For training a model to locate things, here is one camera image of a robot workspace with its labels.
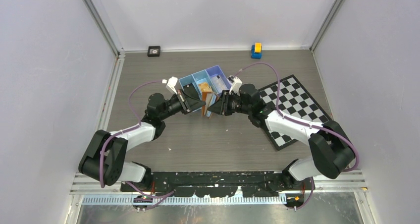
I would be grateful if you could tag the small black square object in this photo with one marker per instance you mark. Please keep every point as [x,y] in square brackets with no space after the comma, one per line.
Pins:
[153,51]

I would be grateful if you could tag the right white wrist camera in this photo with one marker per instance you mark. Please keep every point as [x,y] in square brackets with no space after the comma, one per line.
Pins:
[236,83]

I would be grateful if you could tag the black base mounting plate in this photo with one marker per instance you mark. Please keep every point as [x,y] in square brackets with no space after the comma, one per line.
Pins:
[218,184]

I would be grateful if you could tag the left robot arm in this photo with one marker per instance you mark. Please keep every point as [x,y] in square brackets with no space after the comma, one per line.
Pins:
[104,159]

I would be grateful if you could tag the blue three-compartment organizer box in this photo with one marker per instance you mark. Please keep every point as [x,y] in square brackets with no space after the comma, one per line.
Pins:
[205,76]

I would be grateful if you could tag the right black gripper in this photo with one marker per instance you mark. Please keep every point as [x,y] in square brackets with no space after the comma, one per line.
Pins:
[217,107]

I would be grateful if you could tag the white item in box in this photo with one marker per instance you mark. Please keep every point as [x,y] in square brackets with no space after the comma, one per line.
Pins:
[219,83]

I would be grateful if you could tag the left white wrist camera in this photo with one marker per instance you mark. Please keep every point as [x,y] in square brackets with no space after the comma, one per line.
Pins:
[170,84]

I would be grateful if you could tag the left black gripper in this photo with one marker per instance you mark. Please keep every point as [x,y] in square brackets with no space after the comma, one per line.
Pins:
[183,102]

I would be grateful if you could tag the blue yellow toy block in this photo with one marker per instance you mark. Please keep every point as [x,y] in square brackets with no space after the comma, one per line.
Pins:
[256,51]

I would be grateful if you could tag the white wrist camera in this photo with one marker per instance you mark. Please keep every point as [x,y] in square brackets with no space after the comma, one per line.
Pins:
[170,84]
[236,83]

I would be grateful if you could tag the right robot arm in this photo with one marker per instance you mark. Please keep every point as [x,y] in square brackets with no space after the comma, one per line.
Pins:
[331,150]

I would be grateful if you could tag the black white checkerboard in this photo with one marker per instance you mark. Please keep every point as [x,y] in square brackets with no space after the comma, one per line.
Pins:
[294,99]

